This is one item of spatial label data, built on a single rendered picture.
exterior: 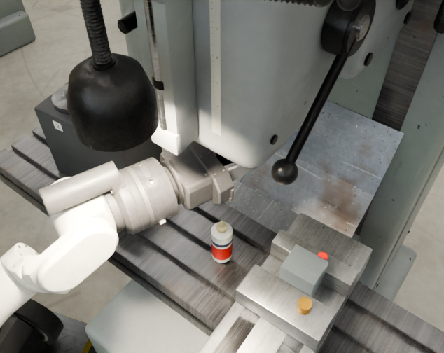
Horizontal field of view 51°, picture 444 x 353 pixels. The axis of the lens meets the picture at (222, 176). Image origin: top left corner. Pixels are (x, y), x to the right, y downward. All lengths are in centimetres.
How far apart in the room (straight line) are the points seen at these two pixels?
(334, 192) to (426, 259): 120
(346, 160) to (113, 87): 74
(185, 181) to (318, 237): 35
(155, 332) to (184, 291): 11
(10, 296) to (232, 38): 41
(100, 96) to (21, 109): 256
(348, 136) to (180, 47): 63
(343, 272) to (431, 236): 149
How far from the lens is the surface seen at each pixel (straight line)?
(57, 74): 311
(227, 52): 44
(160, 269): 92
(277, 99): 48
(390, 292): 181
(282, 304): 76
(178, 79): 46
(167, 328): 95
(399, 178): 107
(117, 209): 61
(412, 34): 88
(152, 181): 61
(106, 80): 36
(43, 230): 225
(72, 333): 149
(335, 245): 88
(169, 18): 43
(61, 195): 58
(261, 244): 94
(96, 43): 36
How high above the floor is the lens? 171
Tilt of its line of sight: 48 degrees down
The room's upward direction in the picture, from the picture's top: straight up
